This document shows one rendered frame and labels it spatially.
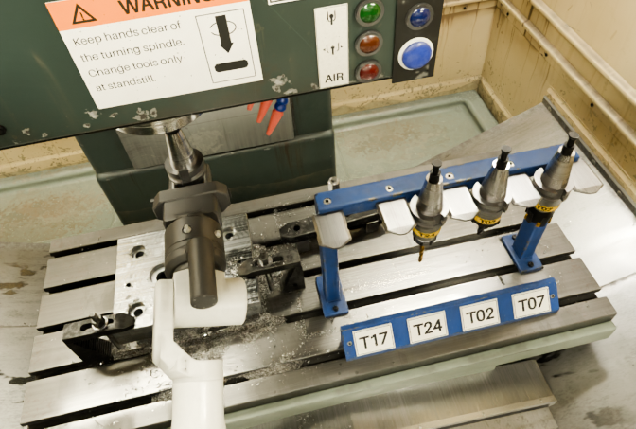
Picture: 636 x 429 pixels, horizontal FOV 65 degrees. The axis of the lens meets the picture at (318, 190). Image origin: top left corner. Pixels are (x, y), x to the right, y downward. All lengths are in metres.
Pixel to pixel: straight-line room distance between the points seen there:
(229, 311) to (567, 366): 0.86
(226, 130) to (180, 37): 0.92
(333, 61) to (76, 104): 0.24
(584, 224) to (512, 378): 0.45
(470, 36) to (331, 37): 1.47
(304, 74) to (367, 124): 1.44
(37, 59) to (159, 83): 0.10
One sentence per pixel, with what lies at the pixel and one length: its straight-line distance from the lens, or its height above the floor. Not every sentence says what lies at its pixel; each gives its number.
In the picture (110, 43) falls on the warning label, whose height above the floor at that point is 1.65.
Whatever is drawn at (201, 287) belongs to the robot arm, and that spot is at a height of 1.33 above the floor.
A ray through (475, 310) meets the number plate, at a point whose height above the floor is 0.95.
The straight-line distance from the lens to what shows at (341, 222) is 0.82.
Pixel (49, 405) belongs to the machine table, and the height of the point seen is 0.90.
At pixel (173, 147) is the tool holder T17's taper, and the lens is 0.80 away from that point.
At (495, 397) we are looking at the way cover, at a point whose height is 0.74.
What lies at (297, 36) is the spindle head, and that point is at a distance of 0.47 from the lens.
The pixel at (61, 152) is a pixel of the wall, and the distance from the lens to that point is 1.98.
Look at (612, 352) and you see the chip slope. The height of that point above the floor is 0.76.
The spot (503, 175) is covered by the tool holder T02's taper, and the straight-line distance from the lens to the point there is 0.83.
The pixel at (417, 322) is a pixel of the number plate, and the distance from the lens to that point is 1.03.
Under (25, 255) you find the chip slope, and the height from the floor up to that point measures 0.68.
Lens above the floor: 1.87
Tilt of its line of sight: 49 degrees down
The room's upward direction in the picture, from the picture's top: 5 degrees counter-clockwise
